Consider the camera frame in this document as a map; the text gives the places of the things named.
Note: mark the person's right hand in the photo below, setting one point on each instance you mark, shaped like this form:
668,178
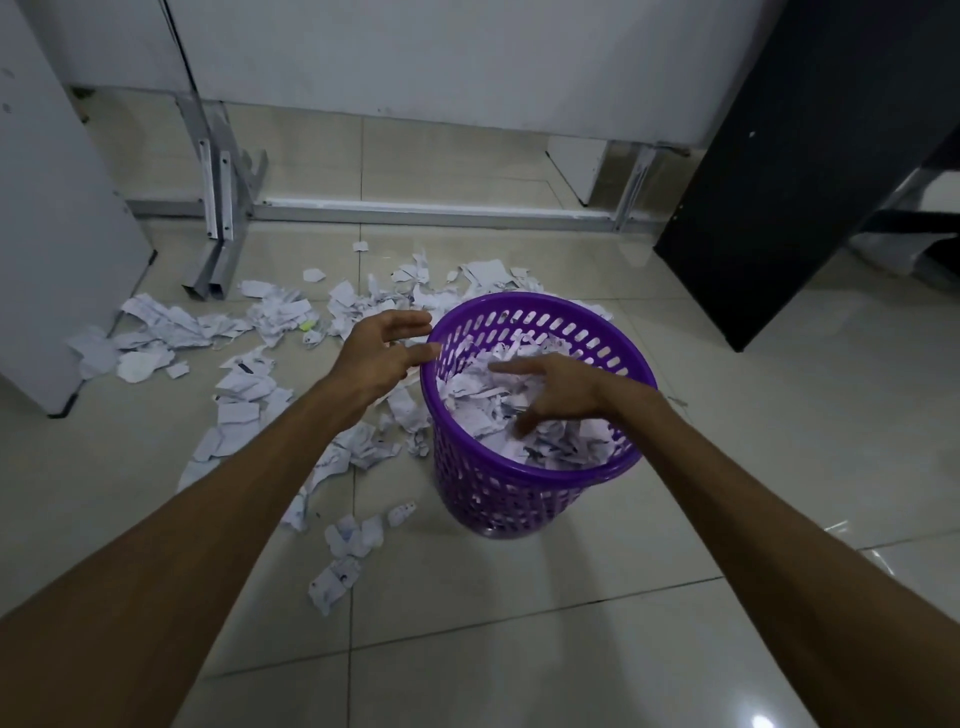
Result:
574,390

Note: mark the person's right thumb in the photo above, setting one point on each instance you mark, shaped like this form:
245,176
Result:
529,422

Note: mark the person's left forearm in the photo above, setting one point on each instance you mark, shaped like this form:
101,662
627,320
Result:
172,570

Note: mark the person's right forearm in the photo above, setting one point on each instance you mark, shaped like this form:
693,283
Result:
765,555

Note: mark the dark furniture frame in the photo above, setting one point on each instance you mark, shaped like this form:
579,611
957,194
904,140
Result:
904,222

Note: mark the white desk board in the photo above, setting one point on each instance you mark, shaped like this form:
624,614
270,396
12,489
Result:
465,60

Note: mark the purple plastic perforated basket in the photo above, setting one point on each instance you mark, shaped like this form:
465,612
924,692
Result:
487,487

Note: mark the person's left hand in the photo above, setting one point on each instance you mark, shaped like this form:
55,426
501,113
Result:
360,360

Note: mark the pile of torn paper scraps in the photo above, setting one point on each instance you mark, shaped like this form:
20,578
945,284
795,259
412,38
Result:
476,416

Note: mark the small white panel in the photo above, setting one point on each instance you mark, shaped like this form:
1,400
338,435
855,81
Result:
577,169

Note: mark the person's left fingers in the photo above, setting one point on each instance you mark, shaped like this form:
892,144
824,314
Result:
416,354

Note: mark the white cabinet panel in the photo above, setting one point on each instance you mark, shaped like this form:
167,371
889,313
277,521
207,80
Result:
52,225

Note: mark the scattered torn paper scraps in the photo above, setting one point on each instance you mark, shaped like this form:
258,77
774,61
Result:
241,390

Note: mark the black cabinet panel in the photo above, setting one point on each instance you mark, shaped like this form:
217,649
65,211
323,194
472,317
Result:
795,165

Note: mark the silver metal desk frame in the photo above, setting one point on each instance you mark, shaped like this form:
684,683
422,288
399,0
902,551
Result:
225,195

